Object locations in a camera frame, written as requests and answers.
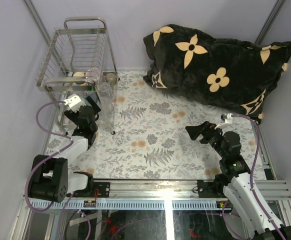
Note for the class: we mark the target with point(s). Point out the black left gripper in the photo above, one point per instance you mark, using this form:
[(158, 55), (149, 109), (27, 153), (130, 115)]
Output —
[(73, 116)]

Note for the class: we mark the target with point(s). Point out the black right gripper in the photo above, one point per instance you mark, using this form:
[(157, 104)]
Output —
[(194, 131)]

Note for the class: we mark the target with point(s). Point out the clear faceted drinking glass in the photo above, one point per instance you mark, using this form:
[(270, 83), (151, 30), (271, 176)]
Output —
[(106, 90)]

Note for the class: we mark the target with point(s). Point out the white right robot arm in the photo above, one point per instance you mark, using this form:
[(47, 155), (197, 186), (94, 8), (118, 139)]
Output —
[(236, 183)]

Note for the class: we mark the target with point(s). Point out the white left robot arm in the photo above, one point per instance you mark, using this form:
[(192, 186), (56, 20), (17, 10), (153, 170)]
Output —
[(50, 179)]

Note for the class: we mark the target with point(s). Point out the steel two-tier dish rack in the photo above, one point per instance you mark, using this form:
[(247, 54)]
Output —
[(82, 44)]

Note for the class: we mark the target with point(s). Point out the olive green ceramic mug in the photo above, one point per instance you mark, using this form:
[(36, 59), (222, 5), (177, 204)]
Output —
[(111, 78)]

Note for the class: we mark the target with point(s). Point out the pink ribbed ceramic mug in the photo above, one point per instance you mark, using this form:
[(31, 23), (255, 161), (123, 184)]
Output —
[(93, 74)]

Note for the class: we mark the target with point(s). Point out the floral patterned table mat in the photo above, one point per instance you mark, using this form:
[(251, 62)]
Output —
[(150, 139)]

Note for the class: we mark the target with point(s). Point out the black floral plush pillow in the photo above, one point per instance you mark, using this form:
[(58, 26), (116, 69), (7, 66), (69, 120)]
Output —
[(226, 73)]

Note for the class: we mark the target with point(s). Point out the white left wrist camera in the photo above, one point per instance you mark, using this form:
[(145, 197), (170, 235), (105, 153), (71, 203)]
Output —
[(74, 102)]

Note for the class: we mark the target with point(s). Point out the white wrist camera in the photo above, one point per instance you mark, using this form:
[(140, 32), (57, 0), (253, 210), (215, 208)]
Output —
[(74, 102), (226, 120)]

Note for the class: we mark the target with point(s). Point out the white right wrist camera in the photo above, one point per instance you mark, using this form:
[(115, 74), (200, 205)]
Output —
[(226, 120)]

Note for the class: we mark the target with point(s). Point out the aluminium front rail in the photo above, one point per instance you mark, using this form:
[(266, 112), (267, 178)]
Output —
[(156, 194)]

